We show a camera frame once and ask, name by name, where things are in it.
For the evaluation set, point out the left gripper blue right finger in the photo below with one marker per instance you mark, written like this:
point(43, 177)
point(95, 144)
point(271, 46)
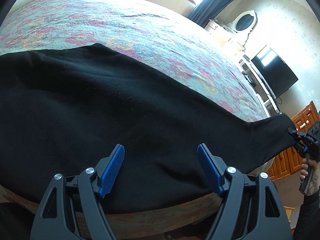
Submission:
point(251, 207)

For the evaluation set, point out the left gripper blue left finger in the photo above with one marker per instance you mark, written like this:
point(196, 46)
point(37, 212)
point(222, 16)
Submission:
point(56, 219)

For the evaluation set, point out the black pants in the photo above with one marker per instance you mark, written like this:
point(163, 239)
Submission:
point(64, 110)

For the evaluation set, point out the person right hand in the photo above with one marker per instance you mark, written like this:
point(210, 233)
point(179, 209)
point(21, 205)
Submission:
point(309, 174)

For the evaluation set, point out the white tv console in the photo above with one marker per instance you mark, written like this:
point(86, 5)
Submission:
point(260, 87)

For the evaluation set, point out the black flat television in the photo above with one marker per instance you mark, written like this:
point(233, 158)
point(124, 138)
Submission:
point(274, 72)

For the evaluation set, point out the white oval vanity mirror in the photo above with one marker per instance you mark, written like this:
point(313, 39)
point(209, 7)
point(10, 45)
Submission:
point(243, 22)

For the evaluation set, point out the white dresser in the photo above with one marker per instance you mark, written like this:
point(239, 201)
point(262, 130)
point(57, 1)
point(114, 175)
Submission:
point(226, 39)

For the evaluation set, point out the floral bedspread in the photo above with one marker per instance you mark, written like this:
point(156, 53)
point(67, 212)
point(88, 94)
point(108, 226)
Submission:
point(146, 32)

